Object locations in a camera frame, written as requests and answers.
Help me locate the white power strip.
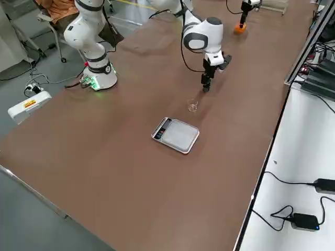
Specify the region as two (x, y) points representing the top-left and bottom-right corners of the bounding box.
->
(24, 82), (44, 97)

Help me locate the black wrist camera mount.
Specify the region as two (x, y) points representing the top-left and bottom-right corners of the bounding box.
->
(217, 54), (232, 74)

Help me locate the black power adapter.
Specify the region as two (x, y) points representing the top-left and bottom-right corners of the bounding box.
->
(312, 178), (335, 195)

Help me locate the aluminium frame post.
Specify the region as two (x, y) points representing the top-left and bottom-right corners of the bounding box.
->
(284, 0), (335, 86)

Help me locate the person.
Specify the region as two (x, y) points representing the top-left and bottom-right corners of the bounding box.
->
(35, 0), (125, 48)

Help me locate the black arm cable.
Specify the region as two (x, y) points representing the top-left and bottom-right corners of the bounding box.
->
(148, 0), (206, 73)
(226, 0), (243, 15)

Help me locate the green circuit board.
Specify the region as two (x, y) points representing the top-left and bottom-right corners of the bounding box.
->
(79, 75), (95, 89)

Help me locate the grey cabinet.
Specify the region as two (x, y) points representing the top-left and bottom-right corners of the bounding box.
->
(0, 0), (36, 74)

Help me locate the white box with yellow label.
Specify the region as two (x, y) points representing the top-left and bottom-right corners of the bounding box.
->
(7, 90), (52, 125)

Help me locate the metal frame chair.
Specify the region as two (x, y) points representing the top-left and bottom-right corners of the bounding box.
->
(36, 12), (66, 64)

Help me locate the white side table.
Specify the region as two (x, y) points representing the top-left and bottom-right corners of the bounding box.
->
(233, 83), (335, 251)

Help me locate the orange button box lid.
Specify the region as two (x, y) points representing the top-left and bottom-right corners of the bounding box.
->
(233, 22), (248, 36)

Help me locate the clear measuring cup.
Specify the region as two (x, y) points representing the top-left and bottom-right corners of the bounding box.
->
(186, 98), (199, 113)

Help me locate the white wire rack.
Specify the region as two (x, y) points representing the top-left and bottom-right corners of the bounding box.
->
(261, 0), (289, 16)

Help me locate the black adapter cable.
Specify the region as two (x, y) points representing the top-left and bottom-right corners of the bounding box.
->
(253, 195), (335, 232)
(264, 171), (316, 186)

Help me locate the white electronic scale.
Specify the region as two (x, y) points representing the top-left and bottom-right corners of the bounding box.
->
(151, 117), (200, 155)

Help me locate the black adapter with blue light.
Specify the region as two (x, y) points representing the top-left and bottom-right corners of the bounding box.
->
(289, 212), (320, 232)

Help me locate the black finned power supply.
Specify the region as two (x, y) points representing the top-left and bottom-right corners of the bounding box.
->
(307, 59), (335, 79)
(300, 74), (335, 102)

